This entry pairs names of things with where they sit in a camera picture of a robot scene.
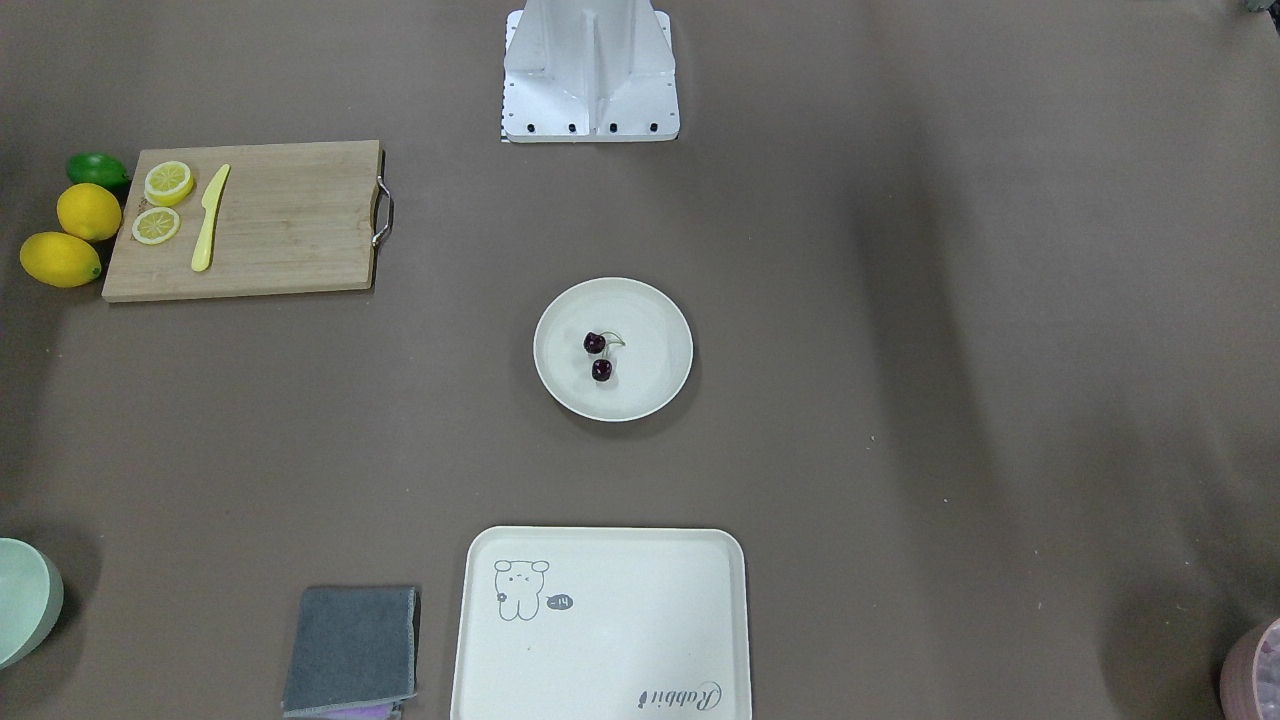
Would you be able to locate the white round plate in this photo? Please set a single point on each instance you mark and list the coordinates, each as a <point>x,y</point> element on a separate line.
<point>648,372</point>

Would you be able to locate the dark red cherry pair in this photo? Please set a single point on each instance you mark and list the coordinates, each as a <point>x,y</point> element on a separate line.
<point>599,345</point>

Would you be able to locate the white rectangular tray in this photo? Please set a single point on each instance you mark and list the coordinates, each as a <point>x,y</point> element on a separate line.
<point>603,623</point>

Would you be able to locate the bamboo cutting board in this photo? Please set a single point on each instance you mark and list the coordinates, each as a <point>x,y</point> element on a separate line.
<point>293,218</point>

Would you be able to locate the grey folded cloth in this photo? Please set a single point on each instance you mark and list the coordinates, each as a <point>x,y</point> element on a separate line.
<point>353,654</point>

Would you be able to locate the yellow plastic knife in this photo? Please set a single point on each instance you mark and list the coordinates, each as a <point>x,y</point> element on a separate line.
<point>201,258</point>

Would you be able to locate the lemon slice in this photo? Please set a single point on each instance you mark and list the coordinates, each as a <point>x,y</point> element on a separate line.
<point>156,225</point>
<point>168,183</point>

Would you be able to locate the green lime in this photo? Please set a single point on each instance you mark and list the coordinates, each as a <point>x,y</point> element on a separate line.
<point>97,168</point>

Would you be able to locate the yellow lemon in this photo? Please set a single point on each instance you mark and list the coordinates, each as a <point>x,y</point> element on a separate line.
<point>60,259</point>
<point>90,212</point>

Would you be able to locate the mint green bowl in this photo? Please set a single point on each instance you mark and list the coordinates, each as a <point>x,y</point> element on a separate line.
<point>32,594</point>

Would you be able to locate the pink mixing bowl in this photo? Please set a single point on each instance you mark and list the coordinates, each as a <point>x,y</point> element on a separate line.
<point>1249,677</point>

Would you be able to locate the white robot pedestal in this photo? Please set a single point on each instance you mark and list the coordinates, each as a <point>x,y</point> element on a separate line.
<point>589,72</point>

